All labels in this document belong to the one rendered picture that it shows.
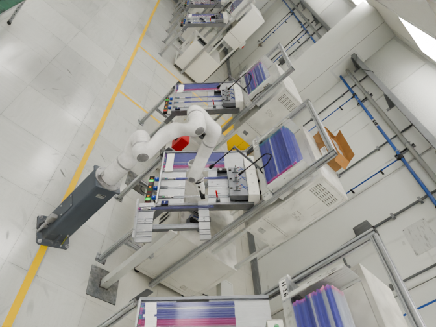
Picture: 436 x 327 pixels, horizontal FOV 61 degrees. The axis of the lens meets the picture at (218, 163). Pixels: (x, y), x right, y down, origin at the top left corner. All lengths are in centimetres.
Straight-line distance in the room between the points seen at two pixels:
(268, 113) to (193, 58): 338
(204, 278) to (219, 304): 116
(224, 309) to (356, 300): 67
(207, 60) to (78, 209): 494
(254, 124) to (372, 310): 251
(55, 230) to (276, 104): 238
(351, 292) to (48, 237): 205
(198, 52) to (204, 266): 470
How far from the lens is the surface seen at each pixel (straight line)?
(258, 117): 396
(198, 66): 717
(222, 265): 317
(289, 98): 392
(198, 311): 213
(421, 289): 349
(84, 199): 262
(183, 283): 336
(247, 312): 215
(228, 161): 312
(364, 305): 202
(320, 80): 585
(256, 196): 268
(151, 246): 263
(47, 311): 278
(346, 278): 202
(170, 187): 287
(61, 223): 283
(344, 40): 573
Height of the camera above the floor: 227
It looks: 23 degrees down
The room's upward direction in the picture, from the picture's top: 50 degrees clockwise
